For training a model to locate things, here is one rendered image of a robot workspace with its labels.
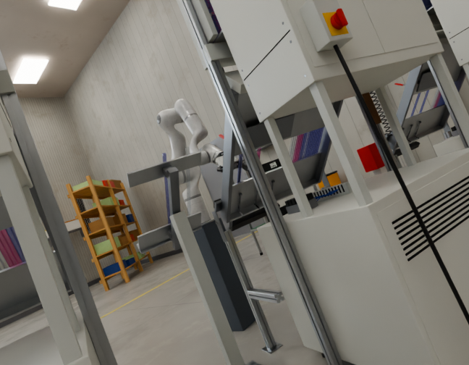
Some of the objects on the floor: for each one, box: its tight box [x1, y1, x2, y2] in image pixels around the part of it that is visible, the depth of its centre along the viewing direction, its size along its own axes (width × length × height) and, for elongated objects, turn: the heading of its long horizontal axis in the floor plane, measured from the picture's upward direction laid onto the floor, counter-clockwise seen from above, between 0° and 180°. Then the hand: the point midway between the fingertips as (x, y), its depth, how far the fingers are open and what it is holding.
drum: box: [318, 170, 342, 190], centre depth 549 cm, size 38×38×60 cm
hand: (238, 170), depth 167 cm, fingers open, 8 cm apart
